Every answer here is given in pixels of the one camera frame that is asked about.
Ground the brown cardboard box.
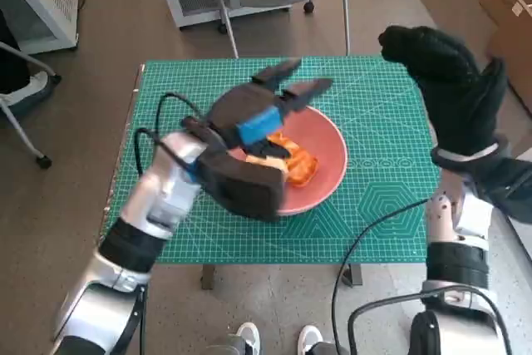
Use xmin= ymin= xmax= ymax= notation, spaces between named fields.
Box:
xmin=480 ymin=0 xmax=532 ymax=115

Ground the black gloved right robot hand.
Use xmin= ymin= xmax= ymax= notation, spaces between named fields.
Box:
xmin=378 ymin=25 xmax=508 ymax=156

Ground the glazed rectangular toy bread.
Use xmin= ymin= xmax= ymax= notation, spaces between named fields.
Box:
xmin=265 ymin=131 xmax=320 ymax=189

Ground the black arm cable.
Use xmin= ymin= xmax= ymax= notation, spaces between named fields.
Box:
xmin=132 ymin=92 xmax=209 ymax=355
xmin=331 ymin=199 xmax=515 ymax=355

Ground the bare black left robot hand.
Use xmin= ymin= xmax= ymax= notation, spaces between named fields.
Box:
xmin=206 ymin=57 xmax=335 ymax=161

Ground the round toy bread roll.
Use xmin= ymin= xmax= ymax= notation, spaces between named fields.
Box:
xmin=244 ymin=154 xmax=290 ymax=184

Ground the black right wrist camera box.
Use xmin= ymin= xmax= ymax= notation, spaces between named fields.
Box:
xmin=463 ymin=155 xmax=532 ymax=227

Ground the pink bowl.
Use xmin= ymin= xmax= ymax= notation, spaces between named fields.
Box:
xmin=265 ymin=105 xmax=348 ymax=217

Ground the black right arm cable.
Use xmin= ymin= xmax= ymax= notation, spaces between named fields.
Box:
xmin=331 ymin=199 xmax=515 ymax=355

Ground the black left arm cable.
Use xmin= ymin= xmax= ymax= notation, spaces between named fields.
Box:
xmin=132 ymin=92 xmax=209 ymax=355

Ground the grey chair with metal legs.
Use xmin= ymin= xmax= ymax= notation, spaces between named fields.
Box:
xmin=0 ymin=41 xmax=63 ymax=170

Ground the green cutting mat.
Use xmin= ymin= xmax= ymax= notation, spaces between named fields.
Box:
xmin=99 ymin=55 xmax=441 ymax=265

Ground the person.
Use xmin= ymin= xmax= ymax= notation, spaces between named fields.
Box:
xmin=0 ymin=7 xmax=50 ymax=96

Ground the dark table leg bracket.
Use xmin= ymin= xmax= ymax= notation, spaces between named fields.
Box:
xmin=200 ymin=264 xmax=216 ymax=291
xmin=340 ymin=264 xmax=363 ymax=288

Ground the person's foot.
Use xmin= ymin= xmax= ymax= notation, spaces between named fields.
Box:
xmin=235 ymin=321 xmax=262 ymax=355
xmin=298 ymin=324 xmax=324 ymax=355

